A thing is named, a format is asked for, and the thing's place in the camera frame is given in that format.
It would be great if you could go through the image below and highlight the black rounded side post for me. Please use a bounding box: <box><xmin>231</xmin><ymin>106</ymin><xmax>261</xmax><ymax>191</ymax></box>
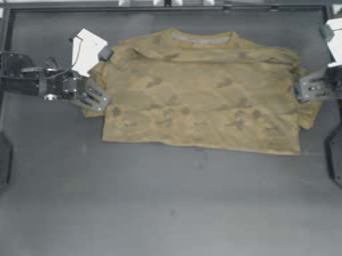
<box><xmin>0</xmin><ymin>133</ymin><xmax>14</xmax><ymax>193</ymax></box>
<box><xmin>328</xmin><ymin>128</ymin><xmax>342</xmax><ymax>188</ymax></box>

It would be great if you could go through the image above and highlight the camouflage t-shirt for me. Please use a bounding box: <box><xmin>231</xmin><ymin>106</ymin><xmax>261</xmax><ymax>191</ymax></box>
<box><xmin>84</xmin><ymin>28</ymin><xmax>324</xmax><ymax>156</ymax></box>

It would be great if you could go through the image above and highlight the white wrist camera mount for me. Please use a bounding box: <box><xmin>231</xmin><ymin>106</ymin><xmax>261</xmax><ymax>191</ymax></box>
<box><xmin>320</xmin><ymin>18</ymin><xmax>342</xmax><ymax>68</ymax></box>
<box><xmin>70</xmin><ymin>28</ymin><xmax>114</xmax><ymax>78</ymax></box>

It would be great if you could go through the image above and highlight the black camera cable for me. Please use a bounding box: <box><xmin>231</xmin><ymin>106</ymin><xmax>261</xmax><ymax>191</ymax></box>
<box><xmin>44</xmin><ymin>35</ymin><xmax>86</xmax><ymax>81</ymax></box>

